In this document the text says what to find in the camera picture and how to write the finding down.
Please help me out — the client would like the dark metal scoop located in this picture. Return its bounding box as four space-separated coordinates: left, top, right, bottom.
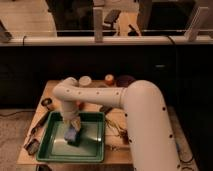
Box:
24 138 40 155

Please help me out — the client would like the white horizontal rail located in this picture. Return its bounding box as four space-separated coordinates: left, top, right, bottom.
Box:
0 35 213 46

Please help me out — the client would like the bunch of dark grapes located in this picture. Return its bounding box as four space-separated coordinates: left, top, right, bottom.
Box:
106 119 129 144

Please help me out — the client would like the green plastic tray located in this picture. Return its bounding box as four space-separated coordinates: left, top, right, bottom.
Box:
36 112 105 163

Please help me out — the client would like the purple bowl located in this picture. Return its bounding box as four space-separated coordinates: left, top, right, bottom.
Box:
116 75 135 87

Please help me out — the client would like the white cup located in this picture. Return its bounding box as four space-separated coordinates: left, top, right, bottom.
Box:
79 76 92 87

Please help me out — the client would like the blue sponge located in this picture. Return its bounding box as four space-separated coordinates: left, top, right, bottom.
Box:
64 126 77 142

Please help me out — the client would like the black office chair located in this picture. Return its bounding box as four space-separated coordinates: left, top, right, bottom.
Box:
104 10 121 30

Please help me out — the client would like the black handled kitchen tool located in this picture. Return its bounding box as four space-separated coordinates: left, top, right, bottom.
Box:
30 111 50 135

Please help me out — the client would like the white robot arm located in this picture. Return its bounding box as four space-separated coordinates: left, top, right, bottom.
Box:
53 77 181 171

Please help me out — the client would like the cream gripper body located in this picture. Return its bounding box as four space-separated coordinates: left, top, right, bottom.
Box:
63 112 81 132

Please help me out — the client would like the orange apple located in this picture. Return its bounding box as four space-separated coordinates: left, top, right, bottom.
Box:
104 74 115 86

